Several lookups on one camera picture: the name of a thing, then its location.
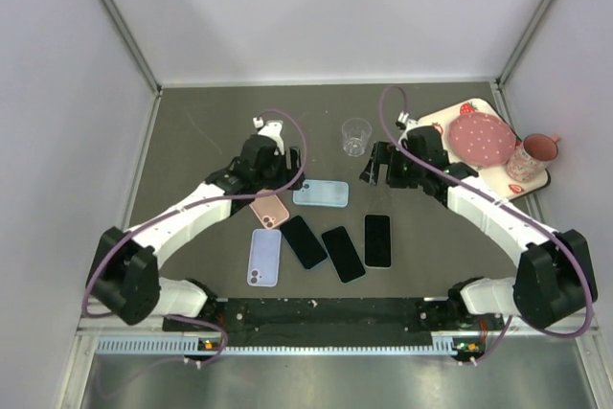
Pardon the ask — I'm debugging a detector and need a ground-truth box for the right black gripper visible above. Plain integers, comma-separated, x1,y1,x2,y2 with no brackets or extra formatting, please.
360,142,426,189

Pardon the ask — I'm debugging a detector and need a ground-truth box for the light blue phone case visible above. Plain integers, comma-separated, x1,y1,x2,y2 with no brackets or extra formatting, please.
292,179,350,208

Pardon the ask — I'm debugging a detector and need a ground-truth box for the black phone white edge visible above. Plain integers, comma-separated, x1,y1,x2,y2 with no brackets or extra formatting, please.
364,215,392,269

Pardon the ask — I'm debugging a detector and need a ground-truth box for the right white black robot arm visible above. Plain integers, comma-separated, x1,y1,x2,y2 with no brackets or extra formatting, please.
360,126,598,329

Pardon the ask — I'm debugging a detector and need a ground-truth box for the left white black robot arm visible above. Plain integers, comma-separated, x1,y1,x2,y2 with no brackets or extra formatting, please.
84,121,304,329

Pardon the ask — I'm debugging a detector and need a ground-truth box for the pink phone case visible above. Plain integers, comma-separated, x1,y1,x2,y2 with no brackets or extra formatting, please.
249,195,290,229

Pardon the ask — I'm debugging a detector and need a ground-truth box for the black phone blue edge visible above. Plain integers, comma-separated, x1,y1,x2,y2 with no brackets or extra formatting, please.
280,216,328,270

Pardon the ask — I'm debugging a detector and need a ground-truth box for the lavender phone case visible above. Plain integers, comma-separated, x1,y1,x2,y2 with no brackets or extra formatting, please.
246,229,282,287

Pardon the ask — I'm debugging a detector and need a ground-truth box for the black phone middle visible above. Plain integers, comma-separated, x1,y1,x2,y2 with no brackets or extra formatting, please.
322,226,366,284

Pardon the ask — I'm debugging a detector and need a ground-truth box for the clear plastic cup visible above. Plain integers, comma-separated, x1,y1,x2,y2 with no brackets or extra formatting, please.
341,118,372,157

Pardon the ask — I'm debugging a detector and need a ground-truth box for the pink polka dot plate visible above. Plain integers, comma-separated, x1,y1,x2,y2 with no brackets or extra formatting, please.
446,112,516,168

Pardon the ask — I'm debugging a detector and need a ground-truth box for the strawberry pattern tray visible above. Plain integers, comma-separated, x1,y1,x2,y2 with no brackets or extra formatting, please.
418,99,550,200

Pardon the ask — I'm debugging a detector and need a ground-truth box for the pink floral mug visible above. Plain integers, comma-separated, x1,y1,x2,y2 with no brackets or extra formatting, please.
506,133,561,183

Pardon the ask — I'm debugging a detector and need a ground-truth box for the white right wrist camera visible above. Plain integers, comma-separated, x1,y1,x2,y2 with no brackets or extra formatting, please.
395,111,420,131

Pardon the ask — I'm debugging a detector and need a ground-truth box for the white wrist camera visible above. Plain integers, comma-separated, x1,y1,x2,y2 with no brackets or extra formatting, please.
252,117,284,144
395,111,420,131

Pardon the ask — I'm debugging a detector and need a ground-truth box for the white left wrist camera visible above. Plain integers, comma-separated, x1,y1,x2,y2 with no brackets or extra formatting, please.
252,117,284,144

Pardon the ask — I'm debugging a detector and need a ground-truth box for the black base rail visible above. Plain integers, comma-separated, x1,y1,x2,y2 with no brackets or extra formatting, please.
162,297,507,347

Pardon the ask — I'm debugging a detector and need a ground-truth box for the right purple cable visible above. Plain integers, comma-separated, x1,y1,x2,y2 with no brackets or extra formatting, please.
378,86,596,366

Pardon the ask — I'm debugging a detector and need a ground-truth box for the purple cable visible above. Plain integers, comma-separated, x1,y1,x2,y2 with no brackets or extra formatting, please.
81,109,307,362
378,86,596,366

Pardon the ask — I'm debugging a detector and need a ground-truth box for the grey slotted cable duct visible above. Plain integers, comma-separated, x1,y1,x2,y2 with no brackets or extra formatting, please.
95,333,483,357

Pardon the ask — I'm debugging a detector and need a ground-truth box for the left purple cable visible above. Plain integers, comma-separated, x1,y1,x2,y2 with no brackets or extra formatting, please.
81,109,307,362

